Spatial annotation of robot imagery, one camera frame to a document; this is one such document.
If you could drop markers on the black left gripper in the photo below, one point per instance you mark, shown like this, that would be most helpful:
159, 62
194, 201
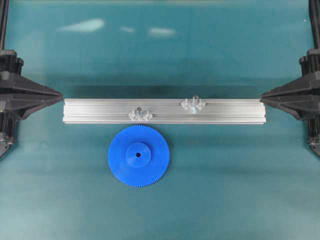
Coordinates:
11, 82

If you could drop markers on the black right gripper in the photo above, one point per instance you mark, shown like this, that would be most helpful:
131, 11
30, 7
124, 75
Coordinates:
301, 108

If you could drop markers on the large blue plastic gear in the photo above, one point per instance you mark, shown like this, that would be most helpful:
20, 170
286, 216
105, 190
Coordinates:
138, 156

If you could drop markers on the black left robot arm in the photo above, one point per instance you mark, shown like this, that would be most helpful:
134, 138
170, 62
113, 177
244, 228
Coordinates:
19, 97

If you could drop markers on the silver aluminium extrusion rail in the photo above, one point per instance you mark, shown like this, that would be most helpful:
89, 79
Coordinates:
164, 111

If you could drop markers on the black right frame post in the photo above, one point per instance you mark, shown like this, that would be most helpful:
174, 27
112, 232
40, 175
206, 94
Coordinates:
314, 15

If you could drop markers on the black frame post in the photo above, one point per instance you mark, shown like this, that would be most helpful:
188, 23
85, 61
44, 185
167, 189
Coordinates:
314, 15
4, 9

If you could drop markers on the black left frame post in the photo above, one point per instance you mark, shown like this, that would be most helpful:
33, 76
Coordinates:
4, 9

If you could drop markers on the right clear bracket with shaft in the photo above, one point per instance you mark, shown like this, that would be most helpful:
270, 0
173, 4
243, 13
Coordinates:
193, 104

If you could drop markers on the clear bracket with shaft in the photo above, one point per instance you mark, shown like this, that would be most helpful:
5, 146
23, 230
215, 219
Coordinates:
193, 104
139, 114

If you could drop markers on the left clear bracket with shaft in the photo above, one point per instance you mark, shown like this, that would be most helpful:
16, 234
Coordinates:
139, 114

